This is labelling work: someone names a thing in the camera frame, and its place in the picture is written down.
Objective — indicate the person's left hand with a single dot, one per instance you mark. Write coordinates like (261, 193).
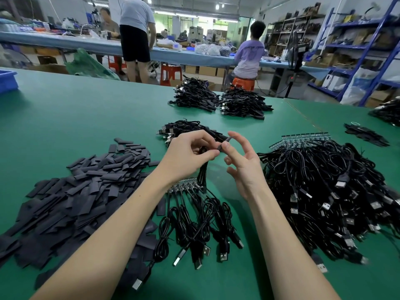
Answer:
(182, 156)

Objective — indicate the person's right hand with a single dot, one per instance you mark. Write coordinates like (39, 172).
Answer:
(245, 168)

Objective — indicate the pile of black sleeve strips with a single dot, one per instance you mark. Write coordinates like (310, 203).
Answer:
(69, 196)

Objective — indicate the person's left forearm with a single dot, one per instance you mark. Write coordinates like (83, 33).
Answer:
(100, 246)

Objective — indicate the person's right forearm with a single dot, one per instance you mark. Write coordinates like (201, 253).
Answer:
(294, 253)

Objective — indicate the orange plastic stool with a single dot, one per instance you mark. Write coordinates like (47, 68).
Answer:
(243, 84)

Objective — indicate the black tripod stand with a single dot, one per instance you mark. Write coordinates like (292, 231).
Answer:
(295, 53)

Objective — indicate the green plastic bag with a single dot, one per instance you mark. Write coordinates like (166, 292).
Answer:
(92, 65)

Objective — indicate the white plastic bag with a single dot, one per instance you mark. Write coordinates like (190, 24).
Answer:
(358, 89)

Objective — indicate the dark storage shelf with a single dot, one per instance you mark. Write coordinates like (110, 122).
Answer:
(290, 28)

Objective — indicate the open cardboard box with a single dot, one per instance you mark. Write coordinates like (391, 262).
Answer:
(50, 68)

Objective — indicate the long blue work table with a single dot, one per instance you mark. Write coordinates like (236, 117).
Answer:
(62, 43)

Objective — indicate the blue metal shelving rack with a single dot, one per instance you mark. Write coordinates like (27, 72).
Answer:
(356, 23)

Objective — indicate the blue plastic bin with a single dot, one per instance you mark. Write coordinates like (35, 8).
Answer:
(7, 81)

